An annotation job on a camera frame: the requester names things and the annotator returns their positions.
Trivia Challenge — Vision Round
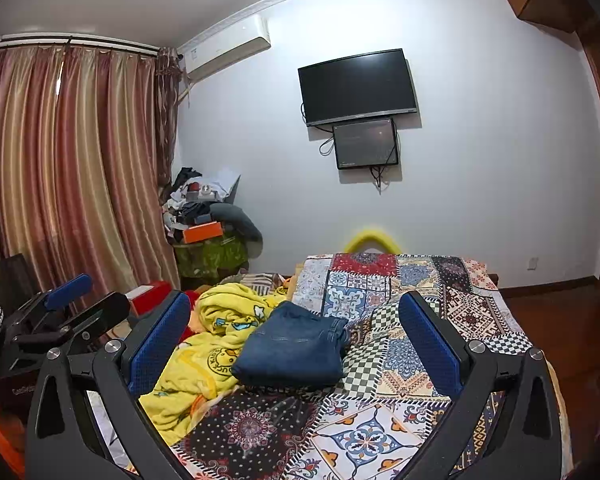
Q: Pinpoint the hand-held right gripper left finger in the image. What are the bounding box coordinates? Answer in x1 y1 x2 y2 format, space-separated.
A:
24 290 201 480

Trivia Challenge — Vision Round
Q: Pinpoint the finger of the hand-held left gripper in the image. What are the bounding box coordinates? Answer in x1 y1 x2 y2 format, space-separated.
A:
14 292 132 357
7 274 93 328

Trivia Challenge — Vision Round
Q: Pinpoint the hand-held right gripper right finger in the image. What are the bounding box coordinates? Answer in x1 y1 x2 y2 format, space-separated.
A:
397 290 575 480

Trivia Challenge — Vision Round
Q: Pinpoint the blue denim jacket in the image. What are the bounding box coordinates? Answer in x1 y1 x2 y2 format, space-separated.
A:
231 301 352 388

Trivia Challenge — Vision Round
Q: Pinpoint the dark brown printed box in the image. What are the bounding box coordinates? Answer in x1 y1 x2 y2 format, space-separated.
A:
0 360 43 411

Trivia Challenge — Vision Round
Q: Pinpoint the yellow duck print blanket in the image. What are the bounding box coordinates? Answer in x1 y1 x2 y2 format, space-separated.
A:
139 282 293 446

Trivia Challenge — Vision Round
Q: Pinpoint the red box with white top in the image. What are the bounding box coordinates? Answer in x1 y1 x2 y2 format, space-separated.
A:
127 280 175 317

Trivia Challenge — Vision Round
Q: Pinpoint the orange bag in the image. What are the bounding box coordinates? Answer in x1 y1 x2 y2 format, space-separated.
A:
0 405 28 477

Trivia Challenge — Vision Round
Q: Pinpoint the patchwork printed bed cover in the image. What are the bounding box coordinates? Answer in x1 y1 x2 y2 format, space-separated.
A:
125 252 571 480

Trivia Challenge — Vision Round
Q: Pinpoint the green box with orange lid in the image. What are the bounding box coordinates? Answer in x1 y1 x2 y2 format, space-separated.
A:
172 235 251 281

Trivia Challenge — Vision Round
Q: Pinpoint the striped pink brown curtain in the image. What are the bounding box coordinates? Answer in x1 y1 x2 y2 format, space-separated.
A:
0 42 182 311

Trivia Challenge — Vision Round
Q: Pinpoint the yellow curved object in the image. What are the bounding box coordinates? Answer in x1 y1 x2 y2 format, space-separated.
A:
342 227 401 253

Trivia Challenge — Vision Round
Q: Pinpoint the dark grey cushion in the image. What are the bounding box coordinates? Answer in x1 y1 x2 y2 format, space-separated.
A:
210 202 263 246

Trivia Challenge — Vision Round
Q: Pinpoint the pile of clutter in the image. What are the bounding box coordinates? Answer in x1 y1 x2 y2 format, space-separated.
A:
160 166 241 241

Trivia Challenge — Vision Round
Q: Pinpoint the white air conditioner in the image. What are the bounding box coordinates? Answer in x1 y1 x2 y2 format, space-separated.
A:
180 15 272 82

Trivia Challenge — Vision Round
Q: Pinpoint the small black wall monitor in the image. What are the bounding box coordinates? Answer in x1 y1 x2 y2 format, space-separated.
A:
332 118 400 171

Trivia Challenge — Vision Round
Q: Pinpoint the white curtain rail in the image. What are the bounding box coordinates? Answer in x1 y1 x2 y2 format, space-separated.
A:
0 32 181 57

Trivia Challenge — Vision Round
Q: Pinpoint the large black wall television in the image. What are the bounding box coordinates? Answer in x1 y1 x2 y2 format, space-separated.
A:
297 49 421 127

